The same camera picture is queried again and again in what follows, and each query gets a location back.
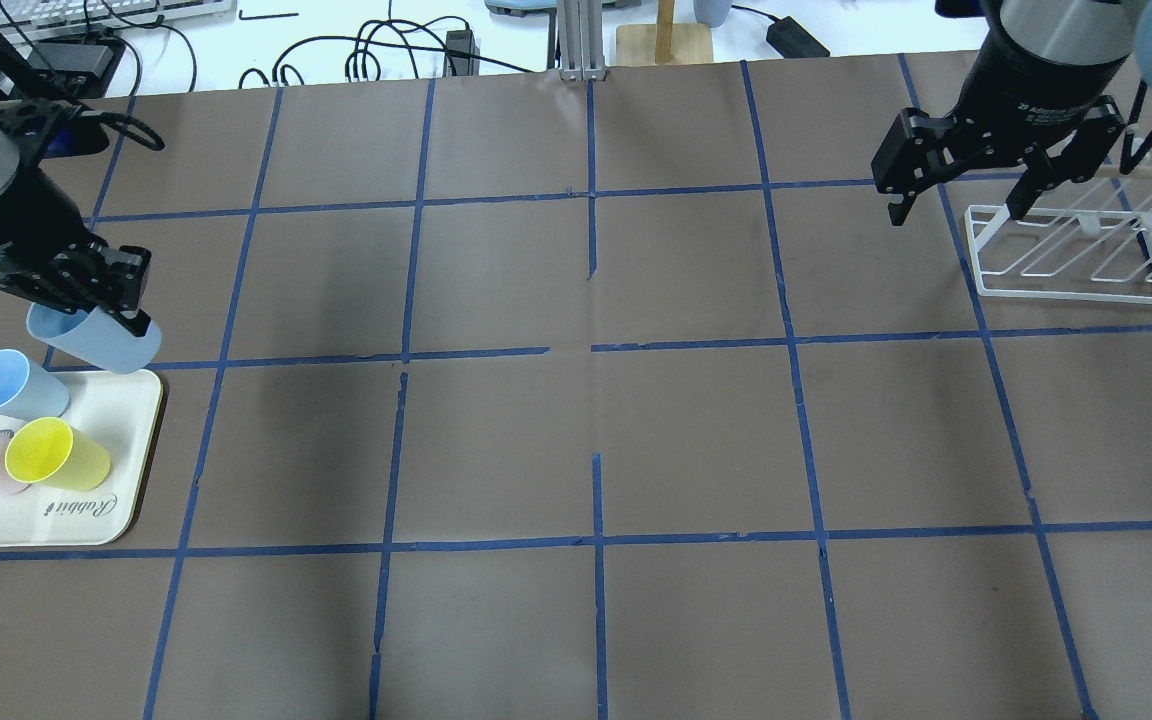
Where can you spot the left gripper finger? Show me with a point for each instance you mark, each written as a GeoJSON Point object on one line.
{"type": "Point", "coordinates": [46, 289]}
{"type": "Point", "coordinates": [117, 284]}

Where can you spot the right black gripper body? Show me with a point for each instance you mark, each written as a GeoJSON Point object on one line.
{"type": "Point", "coordinates": [1031, 88]}

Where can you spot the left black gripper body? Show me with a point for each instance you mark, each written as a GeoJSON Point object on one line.
{"type": "Point", "coordinates": [8, 238]}

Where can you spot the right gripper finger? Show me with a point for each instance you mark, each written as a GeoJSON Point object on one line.
{"type": "Point", "coordinates": [1087, 148]}
{"type": "Point", "coordinates": [917, 153]}

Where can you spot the light blue ikea cup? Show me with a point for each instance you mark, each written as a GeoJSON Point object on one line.
{"type": "Point", "coordinates": [95, 338]}

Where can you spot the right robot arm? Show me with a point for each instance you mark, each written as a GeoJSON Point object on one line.
{"type": "Point", "coordinates": [1085, 33]}

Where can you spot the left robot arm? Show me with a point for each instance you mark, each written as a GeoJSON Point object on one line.
{"type": "Point", "coordinates": [69, 263]}

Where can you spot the blue cup on tray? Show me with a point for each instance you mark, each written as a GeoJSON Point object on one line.
{"type": "Point", "coordinates": [27, 391]}

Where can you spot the yellow cup on tray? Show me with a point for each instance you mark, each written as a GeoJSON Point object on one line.
{"type": "Point", "coordinates": [50, 452]}

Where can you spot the blue cup on desk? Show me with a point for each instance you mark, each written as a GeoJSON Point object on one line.
{"type": "Point", "coordinates": [711, 13]}

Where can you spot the cream serving tray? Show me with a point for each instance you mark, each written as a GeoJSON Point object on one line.
{"type": "Point", "coordinates": [91, 496]}

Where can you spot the black power adapter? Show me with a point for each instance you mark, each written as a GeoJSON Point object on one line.
{"type": "Point", "coordinates": [793, 41]}

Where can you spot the black computer keyboard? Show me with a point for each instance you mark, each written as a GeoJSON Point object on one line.
{"type": "Point", "coordinates": [40, 16]}

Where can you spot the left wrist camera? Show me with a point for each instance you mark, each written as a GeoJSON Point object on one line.
{"type": "Point", "coordinates": [43, 129]}

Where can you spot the white wire cup rack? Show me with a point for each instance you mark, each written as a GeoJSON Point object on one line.
{"type": "Point", "coordinates": [1096, 247]}

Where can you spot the aluminium frame post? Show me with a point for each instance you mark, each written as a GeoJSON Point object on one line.
{"type": "Point", "coordinates": [579, 41]}

